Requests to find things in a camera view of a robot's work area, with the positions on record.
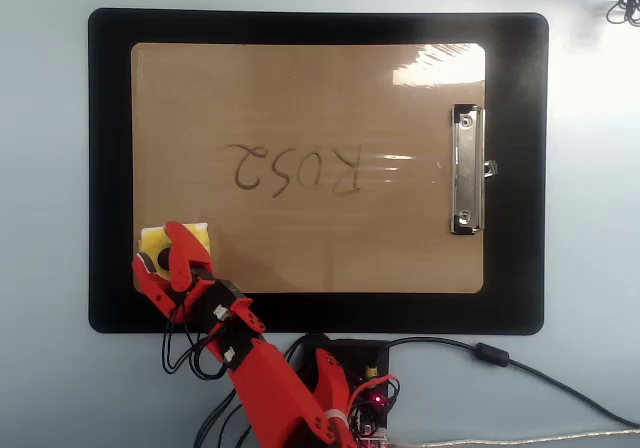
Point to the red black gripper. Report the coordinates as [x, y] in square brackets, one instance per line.
[215, 298]

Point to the yellow white sponge with knob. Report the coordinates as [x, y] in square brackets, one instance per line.
[151, 240]

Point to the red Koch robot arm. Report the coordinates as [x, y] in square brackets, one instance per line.
[270, 383]

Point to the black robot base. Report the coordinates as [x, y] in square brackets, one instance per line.
[362, 355]

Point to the robot controller circuit board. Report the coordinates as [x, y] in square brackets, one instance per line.
[372, 408]

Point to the white zip tie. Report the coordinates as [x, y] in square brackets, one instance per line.
[337, 414]

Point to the brown clipboard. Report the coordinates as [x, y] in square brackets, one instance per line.
[300, 93]

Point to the silver metal clipboard clip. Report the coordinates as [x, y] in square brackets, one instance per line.
[467, 168]

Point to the black rubber mat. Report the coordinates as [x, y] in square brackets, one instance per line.
[515, 168]

